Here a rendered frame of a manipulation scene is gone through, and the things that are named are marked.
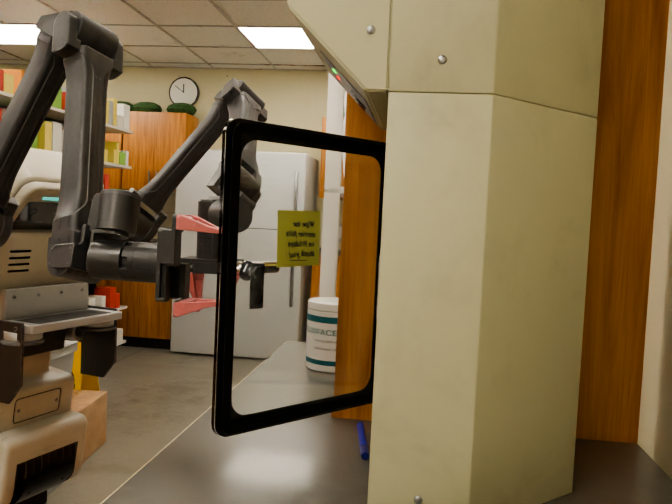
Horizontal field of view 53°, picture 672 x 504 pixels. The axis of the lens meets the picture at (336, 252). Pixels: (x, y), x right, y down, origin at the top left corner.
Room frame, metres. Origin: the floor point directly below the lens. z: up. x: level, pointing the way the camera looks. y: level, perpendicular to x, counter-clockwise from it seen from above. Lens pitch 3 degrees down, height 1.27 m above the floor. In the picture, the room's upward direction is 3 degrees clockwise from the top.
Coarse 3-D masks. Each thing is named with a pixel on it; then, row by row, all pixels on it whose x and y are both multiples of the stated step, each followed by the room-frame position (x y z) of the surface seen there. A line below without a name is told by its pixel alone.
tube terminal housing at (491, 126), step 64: (448, 0) 0.71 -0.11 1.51; (512, 0) 0.72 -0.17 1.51; (576, 0) 0.79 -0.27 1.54; (448, 64) 0.71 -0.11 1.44; (512, 64) 0.72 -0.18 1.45; (576, 64) 0.80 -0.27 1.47; (448, 128) 0.71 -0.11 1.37; (512, 128) 0.73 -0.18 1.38; (576, 128) 0.80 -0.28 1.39; (384, 192) 0.72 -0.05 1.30; (448, 192) 0.71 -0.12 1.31; (512, 192) 0.73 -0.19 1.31; (576, 192) 0.81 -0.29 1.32; (384, 256) 0.72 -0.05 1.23; (448, 256) 0.71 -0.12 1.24; (512, 256) 0.74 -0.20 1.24; (576, 256) 0.81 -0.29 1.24; (384, 320) 0.72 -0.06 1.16; (448, 320) 0.71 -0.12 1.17; (512, 320) 0.74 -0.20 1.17; (576, 320) 0.82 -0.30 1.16; (384, 384) 0.72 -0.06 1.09; (448, 384) 0.71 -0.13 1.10; (512, 384) 0.75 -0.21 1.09; (576, 384) 0.82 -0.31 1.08; (384, 448) 0.72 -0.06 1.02; (448, 448) 0.71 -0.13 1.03; (512, 448) 0.75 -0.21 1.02
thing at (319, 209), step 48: (240, 192) 0.83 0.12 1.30; (288, 192) 0.89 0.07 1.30; (336, 192) 0.95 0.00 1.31; (240, 240) 0.83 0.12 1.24; (288, 240) 0.89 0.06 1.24; (336, 240) 0.95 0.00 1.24; (240, 288) 0.84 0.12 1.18; (288, 288) 0.89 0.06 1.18; (336, 288) 0.95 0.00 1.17; (240, 336) 0.84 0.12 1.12; (288, 336) 0.89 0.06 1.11; (336, 336) 0.96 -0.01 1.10; (240, 384) 0.84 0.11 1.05; (288, 384) 0.90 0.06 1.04; (336, 384) 0.96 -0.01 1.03
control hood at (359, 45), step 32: (288, 0) 0.74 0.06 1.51; (320, 0) 0.73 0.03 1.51; (352, 0) 0.73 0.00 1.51; (384, 0) 0.72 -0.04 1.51; (320, 32) 0.73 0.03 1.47; (352, 32) 0.73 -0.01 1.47; (384, 32) 0.72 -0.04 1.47; (352, 64) 0.73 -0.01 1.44; (384, 64) 0.72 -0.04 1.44; (384, 96) 0.75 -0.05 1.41; (384, 128) 1.01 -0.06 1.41
